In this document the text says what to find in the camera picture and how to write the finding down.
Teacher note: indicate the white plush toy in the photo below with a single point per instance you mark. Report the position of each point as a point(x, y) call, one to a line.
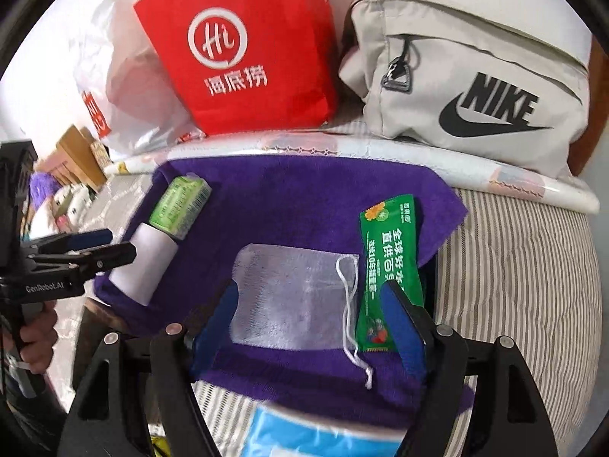
point(71, 204)

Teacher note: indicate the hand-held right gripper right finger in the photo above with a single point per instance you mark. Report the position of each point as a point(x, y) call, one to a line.
point(404, 328)

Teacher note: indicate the green printed sachet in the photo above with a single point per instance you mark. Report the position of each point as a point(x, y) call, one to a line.
point(390, 247)

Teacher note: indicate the blue tissue pack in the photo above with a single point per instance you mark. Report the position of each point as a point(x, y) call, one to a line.
point(309, 438)

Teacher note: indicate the white plastic shopping bag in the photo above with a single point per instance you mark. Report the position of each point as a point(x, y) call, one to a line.
point(128, 104)

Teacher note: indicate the person's left hand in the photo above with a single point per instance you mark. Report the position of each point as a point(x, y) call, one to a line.
point(40, 338)

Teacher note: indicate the red paper bag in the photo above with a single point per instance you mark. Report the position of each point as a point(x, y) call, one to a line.
point(238, 57)

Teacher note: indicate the white tissue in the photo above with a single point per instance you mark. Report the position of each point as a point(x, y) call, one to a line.
point(142, 262)

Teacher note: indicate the rolled white printed paper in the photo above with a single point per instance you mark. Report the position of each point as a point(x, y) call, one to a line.
point(428, 157)

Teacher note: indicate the light green tissue packet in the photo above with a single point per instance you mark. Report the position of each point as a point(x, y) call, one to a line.
point(181, 207)

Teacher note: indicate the beige sling bag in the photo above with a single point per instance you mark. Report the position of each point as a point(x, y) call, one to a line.
point(466, 81)

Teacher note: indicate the purple towel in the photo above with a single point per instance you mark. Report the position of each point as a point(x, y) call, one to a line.
point(285, 200)

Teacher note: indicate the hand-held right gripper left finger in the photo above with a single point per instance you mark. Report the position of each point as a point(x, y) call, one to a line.
point(216, 323)

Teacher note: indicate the wooden headboard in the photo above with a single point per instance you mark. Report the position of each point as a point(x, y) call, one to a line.
point(76, 152)

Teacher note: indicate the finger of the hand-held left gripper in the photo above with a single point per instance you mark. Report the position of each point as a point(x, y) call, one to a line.
point(104, 256)
point(90, 238)

